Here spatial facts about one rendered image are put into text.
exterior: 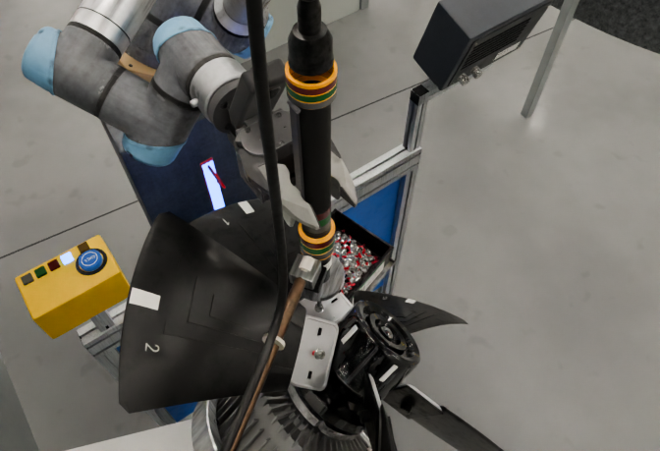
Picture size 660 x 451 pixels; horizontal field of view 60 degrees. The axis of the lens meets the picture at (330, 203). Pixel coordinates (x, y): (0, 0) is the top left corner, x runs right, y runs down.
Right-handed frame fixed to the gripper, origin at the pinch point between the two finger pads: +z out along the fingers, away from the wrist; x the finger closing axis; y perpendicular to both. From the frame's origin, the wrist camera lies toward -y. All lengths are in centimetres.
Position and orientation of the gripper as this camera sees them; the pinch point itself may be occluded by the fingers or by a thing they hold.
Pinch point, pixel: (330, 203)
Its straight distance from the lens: 58.6
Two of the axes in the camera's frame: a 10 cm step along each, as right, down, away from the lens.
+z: 5.8, 6.6, -4.7
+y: 0.0, 5.8, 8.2
